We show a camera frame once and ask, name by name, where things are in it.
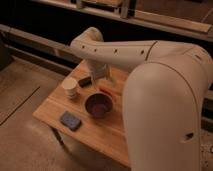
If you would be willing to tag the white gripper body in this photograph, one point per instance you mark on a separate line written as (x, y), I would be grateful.
(98, 70)

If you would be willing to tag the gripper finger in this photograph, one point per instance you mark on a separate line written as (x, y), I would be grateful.
(110, 80)
(95, 84)

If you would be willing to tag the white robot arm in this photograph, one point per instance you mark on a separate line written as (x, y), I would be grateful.
(162, 97)

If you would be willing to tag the dark red ceramic bowl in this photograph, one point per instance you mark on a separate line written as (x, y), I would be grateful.
(98, 105)

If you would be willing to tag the small black block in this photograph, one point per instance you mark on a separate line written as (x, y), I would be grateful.
(85, 82)

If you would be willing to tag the wooden table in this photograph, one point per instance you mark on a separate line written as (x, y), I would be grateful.
(105, 135)

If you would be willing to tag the white paper cup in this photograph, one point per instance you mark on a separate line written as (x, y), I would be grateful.
(69, 86)

